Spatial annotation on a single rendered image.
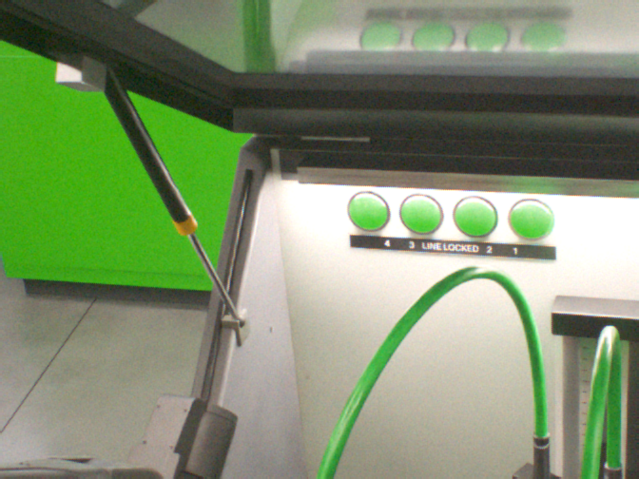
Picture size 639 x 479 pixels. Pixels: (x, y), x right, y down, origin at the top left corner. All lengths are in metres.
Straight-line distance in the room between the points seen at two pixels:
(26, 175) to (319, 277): 2.76
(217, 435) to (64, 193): 3.11
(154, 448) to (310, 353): 0.53
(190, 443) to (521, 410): 0.56
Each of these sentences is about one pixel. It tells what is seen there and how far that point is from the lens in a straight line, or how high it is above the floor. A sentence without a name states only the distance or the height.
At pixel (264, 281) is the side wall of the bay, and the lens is 1.34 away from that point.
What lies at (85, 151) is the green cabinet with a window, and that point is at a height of 0.57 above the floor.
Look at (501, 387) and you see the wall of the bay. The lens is 1.41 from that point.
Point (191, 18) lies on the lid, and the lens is 0.88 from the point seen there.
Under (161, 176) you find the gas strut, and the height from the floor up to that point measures 1.53.
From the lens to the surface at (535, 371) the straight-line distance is 1.27.
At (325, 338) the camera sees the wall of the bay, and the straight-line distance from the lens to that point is 1.43.
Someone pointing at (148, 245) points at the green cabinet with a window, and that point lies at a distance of 3.98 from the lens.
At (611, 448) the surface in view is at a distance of 1.27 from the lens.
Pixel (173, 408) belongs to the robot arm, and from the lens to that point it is 0.96.
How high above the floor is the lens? 1.94
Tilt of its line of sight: 26 degrees down
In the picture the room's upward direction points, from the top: 6 degrees counter-clockwise
